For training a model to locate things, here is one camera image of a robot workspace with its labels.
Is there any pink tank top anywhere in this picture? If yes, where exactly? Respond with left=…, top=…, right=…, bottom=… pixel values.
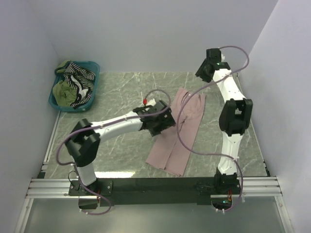
left=146, top=87, right=206, bottom=177

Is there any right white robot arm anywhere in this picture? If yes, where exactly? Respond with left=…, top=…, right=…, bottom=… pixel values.
left=195, top=48, right=253, bottom=194

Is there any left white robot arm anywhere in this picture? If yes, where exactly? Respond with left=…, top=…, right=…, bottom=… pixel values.
left=65, top=100, right=175, bottom=195

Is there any black white striped tank top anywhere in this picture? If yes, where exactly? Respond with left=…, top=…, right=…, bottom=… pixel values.
left=64, top=62, right=96, bottom=109

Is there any green tank top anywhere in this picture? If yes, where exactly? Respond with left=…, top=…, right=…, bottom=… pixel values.
left=52, top=60, right=76, bottom=107

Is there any black base beam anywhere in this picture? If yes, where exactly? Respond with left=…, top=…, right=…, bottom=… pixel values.
left=69, top=177, right=241, bottom=209

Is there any teal plastic basket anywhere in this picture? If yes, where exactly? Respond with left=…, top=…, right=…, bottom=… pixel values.
left=49, top=60, right=100, bottom=112

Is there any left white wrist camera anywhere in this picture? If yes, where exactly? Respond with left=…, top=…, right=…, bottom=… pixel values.
left=143, top=99, right=156, bottom=108

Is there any aluminium rail frame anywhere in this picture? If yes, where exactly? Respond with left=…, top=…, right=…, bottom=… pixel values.
left=15, top=113, right=293, bottom=233

